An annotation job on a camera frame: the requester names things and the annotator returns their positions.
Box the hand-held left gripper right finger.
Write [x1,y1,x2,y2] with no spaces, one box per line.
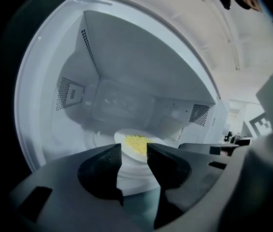
[147,143,231,230]

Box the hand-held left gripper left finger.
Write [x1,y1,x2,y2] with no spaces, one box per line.
[8,143,147,232]

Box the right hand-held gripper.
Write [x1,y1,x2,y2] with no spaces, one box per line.
[178,112,273,157]

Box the yellow sponge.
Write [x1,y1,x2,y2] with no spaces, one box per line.
[124,134,155,154]

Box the white plate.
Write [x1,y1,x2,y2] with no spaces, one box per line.
[114,128,168,165]

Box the white microwave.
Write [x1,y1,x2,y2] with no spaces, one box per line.
[14,0,230,193]

